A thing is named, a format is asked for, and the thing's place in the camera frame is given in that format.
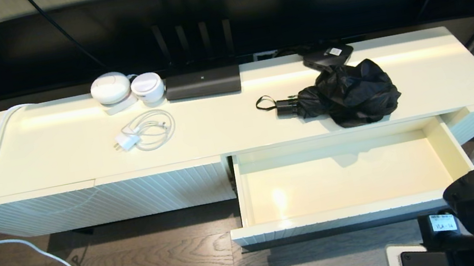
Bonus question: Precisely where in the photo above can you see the white fluted drawer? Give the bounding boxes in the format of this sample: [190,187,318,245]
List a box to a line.
[216,111,474,250]

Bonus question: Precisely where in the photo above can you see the black umbrella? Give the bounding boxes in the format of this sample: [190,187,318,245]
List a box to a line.
[251,54,406,143]

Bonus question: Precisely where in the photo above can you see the white tv cabinet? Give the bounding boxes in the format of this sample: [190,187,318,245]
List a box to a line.
[0,20,474,242]

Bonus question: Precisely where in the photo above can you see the black set-top box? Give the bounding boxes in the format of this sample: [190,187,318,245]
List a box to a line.
[301,40,357,75]

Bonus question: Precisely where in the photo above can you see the black television screen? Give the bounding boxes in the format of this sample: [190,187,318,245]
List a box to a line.
[0,0,474,102]

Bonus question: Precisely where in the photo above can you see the black router with antennas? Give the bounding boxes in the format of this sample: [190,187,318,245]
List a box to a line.
[150,11,244,105]

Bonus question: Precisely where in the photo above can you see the white charger plug adapter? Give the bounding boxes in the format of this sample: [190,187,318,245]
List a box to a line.
[111,129,142,153]

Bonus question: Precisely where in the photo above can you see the small white round device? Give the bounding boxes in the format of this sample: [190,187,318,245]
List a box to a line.
[129,69,167,106]

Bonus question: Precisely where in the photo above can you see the large white dome device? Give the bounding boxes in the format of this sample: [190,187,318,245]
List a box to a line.
[87,68,133,107]

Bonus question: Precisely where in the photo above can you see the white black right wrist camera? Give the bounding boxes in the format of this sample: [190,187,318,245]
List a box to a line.
[384,236,450,266]

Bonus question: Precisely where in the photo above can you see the white coiled charging cable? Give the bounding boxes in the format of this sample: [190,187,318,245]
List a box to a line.
[119,106,179,154]

